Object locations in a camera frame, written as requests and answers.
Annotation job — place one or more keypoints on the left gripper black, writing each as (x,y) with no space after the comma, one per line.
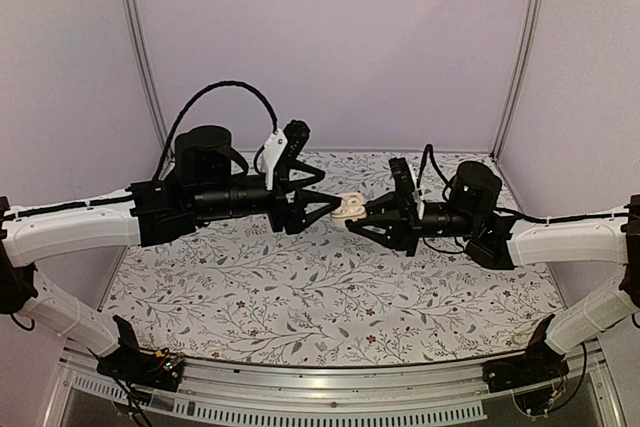
(294,217)

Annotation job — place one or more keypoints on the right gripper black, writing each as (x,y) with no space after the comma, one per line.
(402,230)

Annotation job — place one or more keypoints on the white charging case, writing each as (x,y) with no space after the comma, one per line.
(352,208)

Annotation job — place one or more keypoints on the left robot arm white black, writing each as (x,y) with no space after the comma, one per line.
(210,181)

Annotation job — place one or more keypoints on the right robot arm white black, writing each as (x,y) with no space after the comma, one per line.
(501,239)

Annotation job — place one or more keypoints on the floral patterned table mat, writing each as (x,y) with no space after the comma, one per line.
(238,291)

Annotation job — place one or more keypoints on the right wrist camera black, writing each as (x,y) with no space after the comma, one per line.
(403,176)

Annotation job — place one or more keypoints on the aluminium front rail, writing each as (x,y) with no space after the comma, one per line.
(216,393)

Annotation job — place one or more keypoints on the left aluminium corner post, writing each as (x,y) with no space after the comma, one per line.
(136,33)

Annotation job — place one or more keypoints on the aluminium corner post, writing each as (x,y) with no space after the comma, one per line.
(136,33)
(517,79)

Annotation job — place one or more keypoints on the right aluminium corner post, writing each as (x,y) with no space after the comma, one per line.
(517,79)

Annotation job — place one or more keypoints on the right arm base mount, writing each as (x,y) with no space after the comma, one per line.
(538,363)

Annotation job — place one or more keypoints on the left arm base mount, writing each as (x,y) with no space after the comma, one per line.
(161,369)

